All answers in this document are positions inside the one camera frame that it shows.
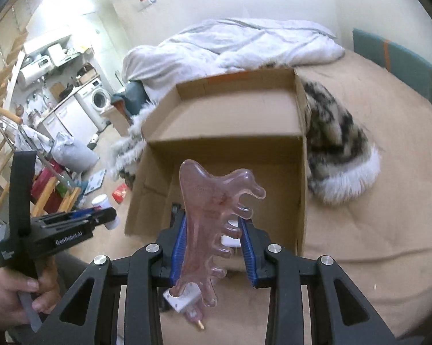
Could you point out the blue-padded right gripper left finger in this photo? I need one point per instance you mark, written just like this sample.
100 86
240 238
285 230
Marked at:
173 248

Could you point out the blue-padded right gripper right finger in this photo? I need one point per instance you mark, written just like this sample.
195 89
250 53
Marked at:
254 243

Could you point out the pink translucent massage comb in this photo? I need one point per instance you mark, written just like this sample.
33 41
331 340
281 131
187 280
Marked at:
209 202

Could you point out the white wall charger plug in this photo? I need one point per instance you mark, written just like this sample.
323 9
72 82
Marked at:
189 304

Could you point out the white pill bottle blue label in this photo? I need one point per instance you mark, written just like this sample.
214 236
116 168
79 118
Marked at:
110 217

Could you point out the wooden rack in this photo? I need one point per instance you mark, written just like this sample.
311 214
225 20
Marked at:
47 199

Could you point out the red snack packet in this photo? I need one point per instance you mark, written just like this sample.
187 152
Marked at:
120 192

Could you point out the grey stuffed plastic bag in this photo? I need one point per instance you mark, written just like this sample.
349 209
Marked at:
72 154

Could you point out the leopard print fluffy blanket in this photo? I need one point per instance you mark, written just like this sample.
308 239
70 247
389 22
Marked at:
342 162

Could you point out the open cardboard box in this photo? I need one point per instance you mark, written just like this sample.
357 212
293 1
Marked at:
253 120

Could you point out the white washing machine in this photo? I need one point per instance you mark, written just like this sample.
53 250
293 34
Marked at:
94 99

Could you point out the white water heater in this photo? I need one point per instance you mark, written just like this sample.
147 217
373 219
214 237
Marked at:
36 69

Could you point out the white crumpled duvet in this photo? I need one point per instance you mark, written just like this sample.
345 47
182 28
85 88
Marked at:
216 47

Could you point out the teal cushion with orange stripe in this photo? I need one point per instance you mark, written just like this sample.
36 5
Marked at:
410 68

